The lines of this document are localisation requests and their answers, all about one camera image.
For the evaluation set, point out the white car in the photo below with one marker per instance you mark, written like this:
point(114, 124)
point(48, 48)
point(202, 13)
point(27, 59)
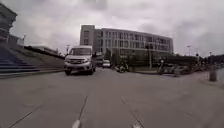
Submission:
point(106, 63)

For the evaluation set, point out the parked motorbike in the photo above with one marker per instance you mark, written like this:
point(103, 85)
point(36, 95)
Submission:
point(121, 68)

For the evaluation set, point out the large grey multi-storey building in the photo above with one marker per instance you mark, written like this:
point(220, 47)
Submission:
point(126, 41)

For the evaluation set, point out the grey paved plaza ground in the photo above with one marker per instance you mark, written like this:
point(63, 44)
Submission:
point(110, 96)

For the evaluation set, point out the silver minivan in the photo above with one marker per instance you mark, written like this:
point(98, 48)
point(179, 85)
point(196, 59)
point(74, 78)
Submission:
point(79, 60)

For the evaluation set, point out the pole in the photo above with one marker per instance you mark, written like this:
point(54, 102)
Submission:
point(150, 58)

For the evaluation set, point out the robot's own part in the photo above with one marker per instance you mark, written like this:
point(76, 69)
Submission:
point(76, 124)
point(136, 125)

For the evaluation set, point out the wide outdoor stairs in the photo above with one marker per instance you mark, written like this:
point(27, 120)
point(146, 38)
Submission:
point(15, 63)

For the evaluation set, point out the grey bollard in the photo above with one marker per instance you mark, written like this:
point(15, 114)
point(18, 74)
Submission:
point(212, 74)

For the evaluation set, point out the building beside stairs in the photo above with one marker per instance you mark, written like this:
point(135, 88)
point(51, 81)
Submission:
point(6, 23)

